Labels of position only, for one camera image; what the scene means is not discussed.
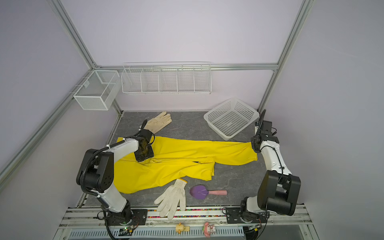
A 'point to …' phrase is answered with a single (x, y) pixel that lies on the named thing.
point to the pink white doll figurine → (208, 229)
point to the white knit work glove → (169, 201)
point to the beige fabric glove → (155, 124)
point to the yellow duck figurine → (180, 227)
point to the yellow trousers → (175, 160)
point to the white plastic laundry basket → (230, 117)
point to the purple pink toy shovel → (200, 192)
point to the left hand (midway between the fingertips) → (148, 157)
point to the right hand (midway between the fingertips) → (263, 141)
